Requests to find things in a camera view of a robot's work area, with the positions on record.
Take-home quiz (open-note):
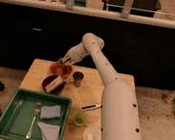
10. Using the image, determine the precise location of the dark metal cup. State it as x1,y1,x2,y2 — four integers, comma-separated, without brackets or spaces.
72,71,84,87

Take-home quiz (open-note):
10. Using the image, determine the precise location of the grey cloth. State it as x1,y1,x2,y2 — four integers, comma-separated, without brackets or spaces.
37,122,60,140

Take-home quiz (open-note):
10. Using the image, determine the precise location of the green plastic tray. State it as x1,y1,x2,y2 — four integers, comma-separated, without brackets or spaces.
0,89,71,140

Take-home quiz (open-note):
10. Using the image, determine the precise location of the beige sponge block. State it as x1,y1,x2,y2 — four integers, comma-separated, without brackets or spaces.
47,76,65,92

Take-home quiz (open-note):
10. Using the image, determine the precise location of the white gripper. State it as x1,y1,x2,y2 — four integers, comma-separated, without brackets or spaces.
61,43,88,65

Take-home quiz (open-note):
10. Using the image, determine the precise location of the black handled knife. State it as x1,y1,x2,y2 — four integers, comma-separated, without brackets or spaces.
81,104,102,111

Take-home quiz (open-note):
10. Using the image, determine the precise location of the green cup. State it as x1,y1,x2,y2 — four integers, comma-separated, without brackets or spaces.
72,110,87,127

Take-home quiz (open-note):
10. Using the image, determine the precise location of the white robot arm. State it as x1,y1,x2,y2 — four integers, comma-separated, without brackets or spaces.
62,32,142,140

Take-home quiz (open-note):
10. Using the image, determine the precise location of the clear plastic cup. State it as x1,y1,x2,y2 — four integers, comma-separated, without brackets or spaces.
82,126,99,140

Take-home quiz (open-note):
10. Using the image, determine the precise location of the red bowl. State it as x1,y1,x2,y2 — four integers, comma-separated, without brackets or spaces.
50,61,72,79

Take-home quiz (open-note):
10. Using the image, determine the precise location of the silver fork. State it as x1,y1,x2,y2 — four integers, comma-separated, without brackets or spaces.
25,103,42,139

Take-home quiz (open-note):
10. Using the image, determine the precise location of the wooden table board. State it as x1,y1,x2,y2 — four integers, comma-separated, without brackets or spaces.
0,53,138,140

